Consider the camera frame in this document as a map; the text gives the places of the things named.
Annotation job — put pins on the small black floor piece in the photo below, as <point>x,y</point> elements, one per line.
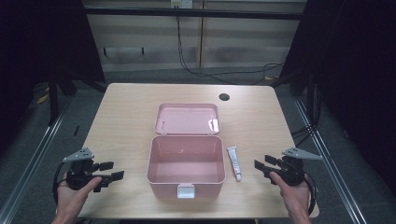
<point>76,130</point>

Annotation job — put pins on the black curtain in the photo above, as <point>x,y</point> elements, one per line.
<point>40,43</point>
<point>351,77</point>

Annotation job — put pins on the black horizontal frame bar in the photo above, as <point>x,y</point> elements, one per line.
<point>193,13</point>

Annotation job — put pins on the white ointment tube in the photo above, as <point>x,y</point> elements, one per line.
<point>234,161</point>

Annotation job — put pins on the person's right hand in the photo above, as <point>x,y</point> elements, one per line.
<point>295,199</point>

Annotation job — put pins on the metal floor rail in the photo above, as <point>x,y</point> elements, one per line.
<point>333,174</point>
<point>28,174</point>

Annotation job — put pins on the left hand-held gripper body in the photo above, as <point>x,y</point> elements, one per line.
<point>77,177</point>

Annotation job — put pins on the white wall power outlet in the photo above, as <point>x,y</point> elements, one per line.
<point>181,3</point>

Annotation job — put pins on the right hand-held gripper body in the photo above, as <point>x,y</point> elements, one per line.
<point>291,172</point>

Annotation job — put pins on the person's left hand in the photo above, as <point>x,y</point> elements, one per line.
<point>70,200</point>

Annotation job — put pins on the yellow tape piece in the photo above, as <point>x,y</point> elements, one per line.
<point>42,99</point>

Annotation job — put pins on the pink plastic storage box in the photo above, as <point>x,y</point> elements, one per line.
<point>186,158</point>

